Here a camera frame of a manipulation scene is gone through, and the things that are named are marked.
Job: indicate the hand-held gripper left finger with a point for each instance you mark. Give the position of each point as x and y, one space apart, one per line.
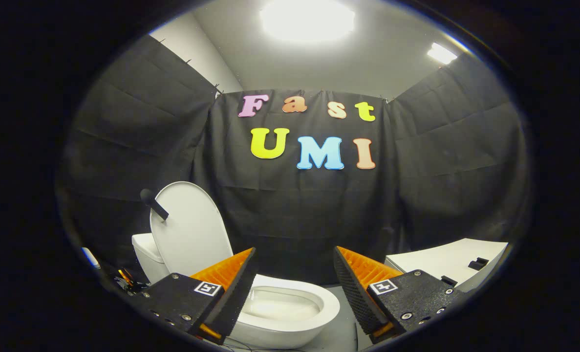
238 288

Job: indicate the white ceramic toilet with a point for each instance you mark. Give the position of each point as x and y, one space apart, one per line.
321 303

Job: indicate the black block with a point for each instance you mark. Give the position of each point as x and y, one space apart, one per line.
448 280
478 264

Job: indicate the white drawer cabinet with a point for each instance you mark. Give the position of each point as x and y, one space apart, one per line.
446 259

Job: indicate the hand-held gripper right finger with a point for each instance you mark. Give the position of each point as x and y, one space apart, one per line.
351 293

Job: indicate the black backdrop cloth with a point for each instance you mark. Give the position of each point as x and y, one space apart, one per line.
299 215

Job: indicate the white toilet lid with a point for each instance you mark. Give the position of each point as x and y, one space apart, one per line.
192 230

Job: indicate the small ceiling light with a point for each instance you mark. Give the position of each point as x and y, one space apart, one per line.
441 53

